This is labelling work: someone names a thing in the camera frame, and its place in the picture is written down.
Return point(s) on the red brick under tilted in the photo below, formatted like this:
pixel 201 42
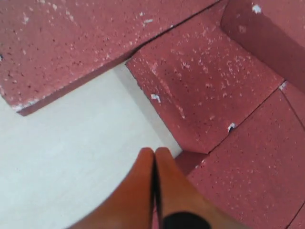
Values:
pixel 296 100

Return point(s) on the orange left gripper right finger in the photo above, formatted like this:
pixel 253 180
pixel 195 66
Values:
pixel 179 204

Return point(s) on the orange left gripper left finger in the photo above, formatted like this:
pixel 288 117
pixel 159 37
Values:
pixel 130 205

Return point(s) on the red brick with white chip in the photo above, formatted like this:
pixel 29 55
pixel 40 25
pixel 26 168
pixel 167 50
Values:
pixel 201 83

